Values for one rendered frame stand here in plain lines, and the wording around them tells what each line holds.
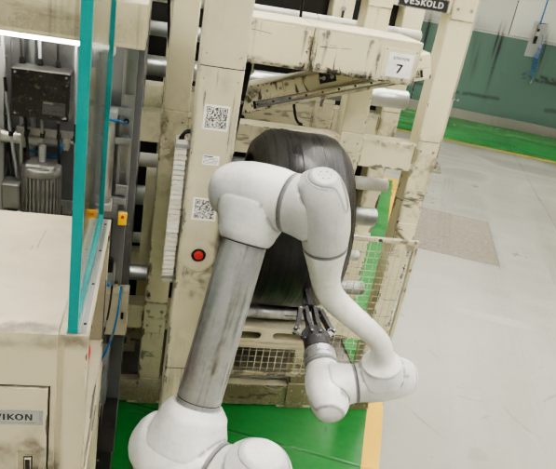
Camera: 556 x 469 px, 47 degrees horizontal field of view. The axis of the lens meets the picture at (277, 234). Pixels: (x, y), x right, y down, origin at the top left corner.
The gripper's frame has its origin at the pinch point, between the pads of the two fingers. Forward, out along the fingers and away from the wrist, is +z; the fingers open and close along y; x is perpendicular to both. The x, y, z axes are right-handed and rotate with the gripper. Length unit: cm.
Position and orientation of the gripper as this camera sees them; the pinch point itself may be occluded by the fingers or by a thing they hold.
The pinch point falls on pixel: (307, 300)
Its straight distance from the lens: 194.0
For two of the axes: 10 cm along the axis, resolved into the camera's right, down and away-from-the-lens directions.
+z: -1.1, -6.3, 7.7
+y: -9.7, -0.9, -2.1
